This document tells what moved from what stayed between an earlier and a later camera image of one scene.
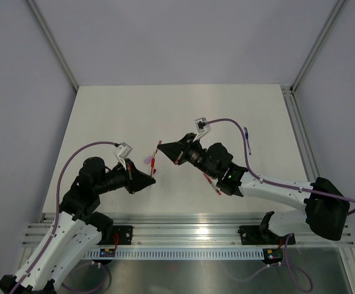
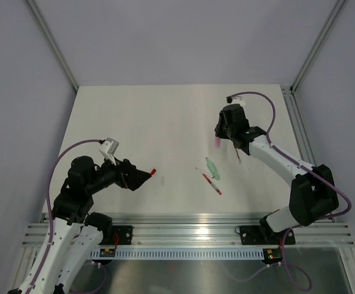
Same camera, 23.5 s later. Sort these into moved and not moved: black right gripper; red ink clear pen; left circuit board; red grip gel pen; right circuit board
Moved: red grip gel pen; black right gripper
Not moved: right circuit board; red ink clear pen; left circuit board
